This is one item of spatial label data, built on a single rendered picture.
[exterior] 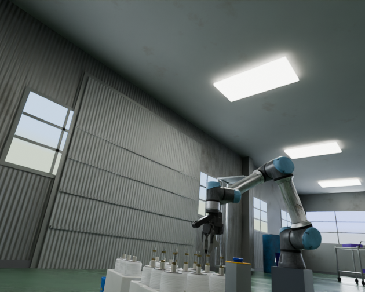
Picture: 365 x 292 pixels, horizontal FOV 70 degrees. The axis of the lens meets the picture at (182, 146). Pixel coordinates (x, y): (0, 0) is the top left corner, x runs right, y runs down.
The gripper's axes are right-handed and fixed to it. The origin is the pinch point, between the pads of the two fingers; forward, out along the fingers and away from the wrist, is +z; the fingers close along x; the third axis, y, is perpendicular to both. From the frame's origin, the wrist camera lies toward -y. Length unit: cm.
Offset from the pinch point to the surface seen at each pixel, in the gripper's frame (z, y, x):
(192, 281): 12.2, -14.9, -14.9
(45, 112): -150, -115, 232
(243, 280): 9.1, -3.2, -32.8
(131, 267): 12.0, -26.0, 37.2
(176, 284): 13.0, -23.1, -17.1
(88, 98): -198, -69, 251
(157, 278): 12.6, -26.0, -4.3
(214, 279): 11.1, -3.6, -13.7
